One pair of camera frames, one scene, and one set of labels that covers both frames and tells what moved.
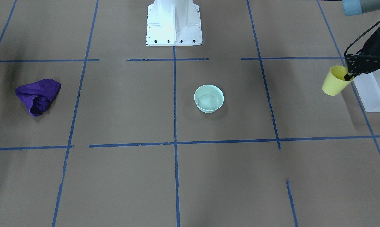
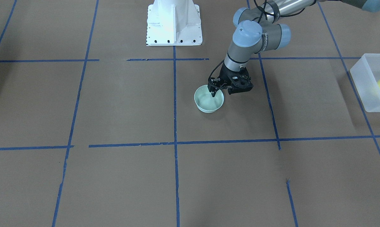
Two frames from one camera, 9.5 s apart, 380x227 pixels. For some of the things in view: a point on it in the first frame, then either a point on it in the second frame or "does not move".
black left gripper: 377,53 → 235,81
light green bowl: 208,98 does not move
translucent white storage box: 375,89 does not move
